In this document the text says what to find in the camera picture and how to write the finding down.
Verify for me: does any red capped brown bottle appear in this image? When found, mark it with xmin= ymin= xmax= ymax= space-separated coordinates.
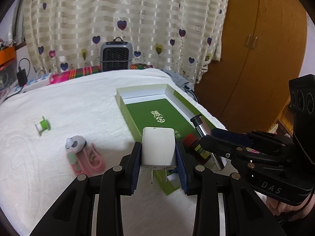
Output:
xmin=183 ymin=134 xmax=214 ymax=168

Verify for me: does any black silver cylindrical tool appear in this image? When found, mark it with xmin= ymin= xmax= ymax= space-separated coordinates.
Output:
xmin=190 ymin=114 xmax=224 ymax=171

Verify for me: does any white usb wall charger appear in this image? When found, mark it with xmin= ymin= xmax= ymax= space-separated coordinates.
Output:
xmin=141 ymin=127 xmax=177 ymax=183

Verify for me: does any panda round tape measure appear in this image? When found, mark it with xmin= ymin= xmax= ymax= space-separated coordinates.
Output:
xmin=65 ymin=135 xmax=87 ymax=154

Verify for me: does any green white thread spool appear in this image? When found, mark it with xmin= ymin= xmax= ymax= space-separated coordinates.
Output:
xmin=34 ymin=116 xmax=51 ymax=136

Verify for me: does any person's right hand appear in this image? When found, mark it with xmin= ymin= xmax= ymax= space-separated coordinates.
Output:
xmin=266 ymin=195 xmax=314 ymax=220

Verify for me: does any green shallow cardboard box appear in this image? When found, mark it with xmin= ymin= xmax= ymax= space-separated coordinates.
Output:
xmin=115 ymin=83 xmax=229 ymax=196

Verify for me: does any white towel table cover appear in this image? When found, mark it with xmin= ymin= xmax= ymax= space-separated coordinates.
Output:
xmin=0 ymin=68 xmax=271 ymax=236

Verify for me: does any brown wooden wardrobe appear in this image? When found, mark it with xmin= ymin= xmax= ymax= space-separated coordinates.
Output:
xmin=195 ymin=0 xmax=307 ymax=133

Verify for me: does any heart patterned beige curtain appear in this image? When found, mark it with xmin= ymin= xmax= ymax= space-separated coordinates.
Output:
xmin=23 ymin=0 xmax=228 ymax=84

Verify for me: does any grey portable space heater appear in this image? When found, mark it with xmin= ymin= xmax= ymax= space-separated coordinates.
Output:
xmin=100 ymin=37 xmax=133 ymax=72

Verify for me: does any white blue power strip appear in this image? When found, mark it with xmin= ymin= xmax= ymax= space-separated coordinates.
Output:
xmin=10 ymin=73 xmax=52 ymax=94

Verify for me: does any colourful striped cloth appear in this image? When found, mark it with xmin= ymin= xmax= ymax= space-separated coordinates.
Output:
xmin=50 ymin=63 xmax=153 ymax=84

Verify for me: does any black power adapter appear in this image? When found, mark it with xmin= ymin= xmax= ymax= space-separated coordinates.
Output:
xmin=17 ymin=67 xmax=28 ymax=87

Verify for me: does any orange lidded storage bin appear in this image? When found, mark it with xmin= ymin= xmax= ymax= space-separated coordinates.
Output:
xmin=0 ymin=47 xmax=17 ymax=98

